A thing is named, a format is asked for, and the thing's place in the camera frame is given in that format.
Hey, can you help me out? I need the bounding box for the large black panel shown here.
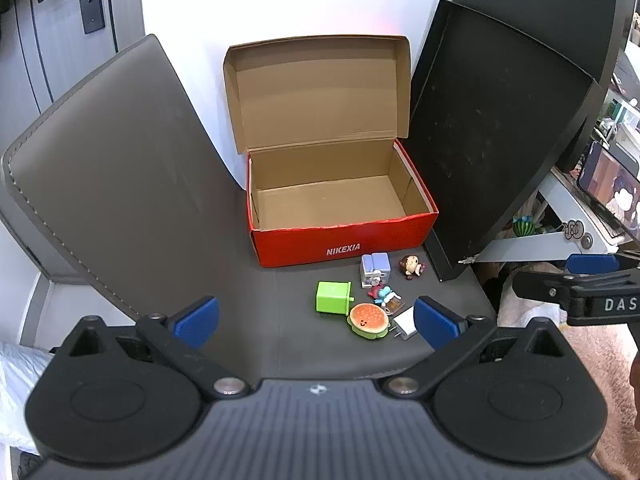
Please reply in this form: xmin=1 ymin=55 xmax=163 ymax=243
xmin=450 ymin=0 xmax=636 ymax=171

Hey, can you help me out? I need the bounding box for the small red blue figurine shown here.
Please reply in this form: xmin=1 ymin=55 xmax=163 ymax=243
xmin=367 ymin=282 xmax=396 ymax=306

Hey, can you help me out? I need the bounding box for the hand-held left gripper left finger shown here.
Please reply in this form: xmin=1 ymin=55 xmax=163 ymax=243
xmin=64 ymin=296 xmax=252 ymax=402

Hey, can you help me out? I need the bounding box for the white desk shelf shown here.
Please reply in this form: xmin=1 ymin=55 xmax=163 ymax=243
xmin=475 ymin=167 xmax=640 ymax=263

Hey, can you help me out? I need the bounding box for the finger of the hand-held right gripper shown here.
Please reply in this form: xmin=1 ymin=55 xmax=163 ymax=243
xmin=512 ymin=270 xmax=640 ymax=306
xmin=567 ymin=250 xmax=640 ymax=276

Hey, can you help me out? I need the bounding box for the lavender elephant-shaped charger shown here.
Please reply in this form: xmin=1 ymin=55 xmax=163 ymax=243
xmin=361 ymin=253 xmax=392 ymax=289

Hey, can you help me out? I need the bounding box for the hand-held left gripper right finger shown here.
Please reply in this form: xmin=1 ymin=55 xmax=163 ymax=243
xmin=383 ymin=296 xmax=569 ymax=402

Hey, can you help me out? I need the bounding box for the smartphone with lit screen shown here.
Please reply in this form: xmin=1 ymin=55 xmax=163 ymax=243
xmin=577 ymin=140 xmax=640 ymax=241

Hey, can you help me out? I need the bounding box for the brown monkey figurine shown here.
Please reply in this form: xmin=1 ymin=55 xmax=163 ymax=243
xmin=398 ymin=255 xmax=427 ymax=281

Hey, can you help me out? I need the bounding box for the red cardboard shoebox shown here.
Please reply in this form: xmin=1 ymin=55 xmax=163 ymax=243
xmin=222 ymin=35 xmax=438 ymax=268

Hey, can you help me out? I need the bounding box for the burger toy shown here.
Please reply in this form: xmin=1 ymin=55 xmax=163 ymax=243
xmin=346 ymin=303 xmax=389 ymax=341

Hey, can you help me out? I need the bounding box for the pink fluffy rug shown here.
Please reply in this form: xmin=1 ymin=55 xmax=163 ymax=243
xmin=492 ymin=260 xmax=640 ymax=480

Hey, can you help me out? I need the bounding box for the white plastic bag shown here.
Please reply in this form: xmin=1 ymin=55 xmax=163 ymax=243
xmin=0 ymin=341 xmax=56 ymax=451

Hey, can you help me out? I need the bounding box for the grey door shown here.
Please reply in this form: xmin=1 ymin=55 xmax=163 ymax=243
xmin=0 ymin=0 xmax=146 ymax=116

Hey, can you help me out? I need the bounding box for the white plug charger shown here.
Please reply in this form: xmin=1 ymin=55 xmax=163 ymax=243
xmin=392 ymin=307 xmax=421 ymax=341

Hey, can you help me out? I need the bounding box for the black flat board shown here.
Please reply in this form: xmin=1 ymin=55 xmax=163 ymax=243
xmin=400 ymin=0 xmax=603 ymax=282

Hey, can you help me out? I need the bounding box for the green cube toy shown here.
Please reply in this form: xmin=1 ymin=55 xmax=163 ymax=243
xmin=316 ymin=281 xmax=352 ymax=317

